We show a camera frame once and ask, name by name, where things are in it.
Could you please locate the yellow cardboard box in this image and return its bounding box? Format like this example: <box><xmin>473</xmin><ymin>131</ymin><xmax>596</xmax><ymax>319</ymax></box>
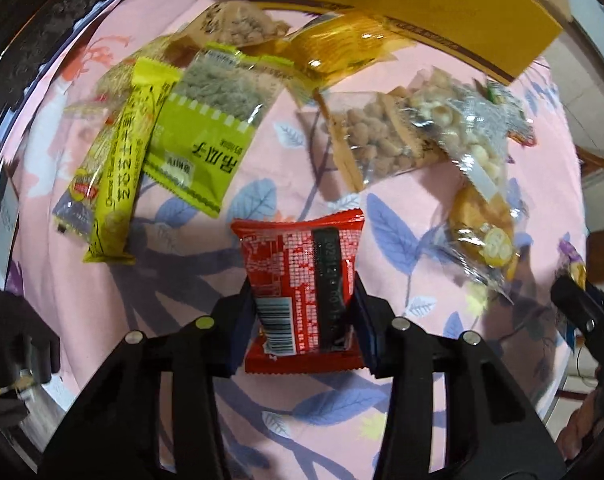
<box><xmin>232</xmin><ymin>0</ymin><xmax>565</xmax><ymax>86</ymax></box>

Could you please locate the clear peanut snack packet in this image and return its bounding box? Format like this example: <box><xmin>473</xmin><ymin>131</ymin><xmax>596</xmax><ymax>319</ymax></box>
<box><xmin>484</xmin><ymin>80</ymin><xmax>537</xmax><ymax>147</ymax></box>
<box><xmin>314</xmin><ymin>85</ymin><xmax>450</xmax><ymax>193</ymax></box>

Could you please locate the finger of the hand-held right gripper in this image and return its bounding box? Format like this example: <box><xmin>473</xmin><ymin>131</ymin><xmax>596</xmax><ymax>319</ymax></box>
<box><xmin>550</xmin><ymin>274</ymin><xmax>604</xmax><ymax>356</ymax></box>

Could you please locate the yellow stick snack packet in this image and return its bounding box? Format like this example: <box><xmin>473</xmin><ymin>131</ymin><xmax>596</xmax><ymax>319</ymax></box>
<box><xmin>82</xmin><ymin>57</ymin><xmax>183</xmax><ymax>265</ymax></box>

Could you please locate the white flat board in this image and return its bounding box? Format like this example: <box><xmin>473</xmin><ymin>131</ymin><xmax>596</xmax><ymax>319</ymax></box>
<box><xmin>0</xmin><ymin>160</ymin><xmax>20</xmax><ymax>281</ymax></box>

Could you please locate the red snack packet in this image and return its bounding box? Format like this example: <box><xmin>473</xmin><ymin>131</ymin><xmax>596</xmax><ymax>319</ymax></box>
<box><xmin>230</xmin><ymin>208</ymin><xmax>375</xmax><ymax>375</ymax></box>

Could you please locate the clear white ball snack packet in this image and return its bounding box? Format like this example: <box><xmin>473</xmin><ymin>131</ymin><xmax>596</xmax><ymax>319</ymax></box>
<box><xmin>407</xmin><ymin>67</ymin><xmax>535</xmax><ymax>206</ymax></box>

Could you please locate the orange yellow biscuit packet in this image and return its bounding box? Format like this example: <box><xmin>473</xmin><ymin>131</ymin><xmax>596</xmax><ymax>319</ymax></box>
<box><xmin>432</xmin><ymin>185</ymin><xmax>532</xmax><ymax>306</ymax></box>

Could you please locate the amber yellow snack packet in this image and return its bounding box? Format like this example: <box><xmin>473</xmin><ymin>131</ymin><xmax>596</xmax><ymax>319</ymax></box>
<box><xmin>247</xmin><ymin>10</ymin><xmax>417</xmax><ymax>106</ymax></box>

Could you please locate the small purple yellow packet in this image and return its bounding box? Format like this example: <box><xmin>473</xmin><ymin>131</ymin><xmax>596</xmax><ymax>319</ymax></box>
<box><xmin>556</xmin><ymin>239</ymin><xmax>588</xmax><ymax>286</ymax></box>

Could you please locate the black plastic device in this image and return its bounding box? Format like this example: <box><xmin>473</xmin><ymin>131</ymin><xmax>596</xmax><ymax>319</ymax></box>
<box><xmin>0</xmin><ymin>287</ymin><xmax>62</xmax><ymax>428</ymax></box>

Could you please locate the long clear grain snack packet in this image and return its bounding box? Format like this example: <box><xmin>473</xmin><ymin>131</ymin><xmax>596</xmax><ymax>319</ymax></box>
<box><xmin>52</xmin><ymin>35</ymin><xmax>177</xmax><ymax>241</ymax></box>

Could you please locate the green seed snack packet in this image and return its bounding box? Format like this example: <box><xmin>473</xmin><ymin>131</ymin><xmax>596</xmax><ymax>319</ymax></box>
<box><xmin>143</xmin><ymin>44</ymin><xmax>295</xmax><ymax>218</ymax></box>

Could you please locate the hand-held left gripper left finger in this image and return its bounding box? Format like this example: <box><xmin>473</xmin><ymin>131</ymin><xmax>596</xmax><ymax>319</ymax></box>
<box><xmin>39</xmin><ymin>280</ymin><xmax>255</xmax><ymax>480</ymax></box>

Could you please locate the person's right hand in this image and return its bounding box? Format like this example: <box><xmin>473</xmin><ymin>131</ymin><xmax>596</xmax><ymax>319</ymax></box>
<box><xmin>556</xmin><ymin>400</ymin><xmax>604</xmax><ymax>461</ymax></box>

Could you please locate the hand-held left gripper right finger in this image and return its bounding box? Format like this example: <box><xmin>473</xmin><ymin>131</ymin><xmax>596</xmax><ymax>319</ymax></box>
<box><xmin>352</xmin><ymin>272</ymin><xmax>565</xmax><ymax>480</ymax></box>

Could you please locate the brown nut snack packet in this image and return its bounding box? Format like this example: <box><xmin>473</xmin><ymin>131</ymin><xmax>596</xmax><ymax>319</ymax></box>
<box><xmin>174</xmin><ymin>2</ymin><xmax>293</xmax><ymax>66</ymax></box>

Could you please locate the carved dark wooden bed frame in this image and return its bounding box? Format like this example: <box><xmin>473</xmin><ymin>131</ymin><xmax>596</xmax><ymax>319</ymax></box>
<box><xmin>0</xmin><ymin>0</ymin><xmax>167</xmax><ymax>201</ymax></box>

